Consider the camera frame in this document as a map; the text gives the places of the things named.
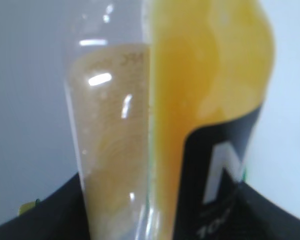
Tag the NFC orange juice bottle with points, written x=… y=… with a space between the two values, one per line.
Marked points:
x=163 y=97

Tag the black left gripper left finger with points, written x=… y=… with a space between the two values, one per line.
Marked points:
x=61 y=216

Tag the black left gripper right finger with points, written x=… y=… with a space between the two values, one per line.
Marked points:
x=256 y=218

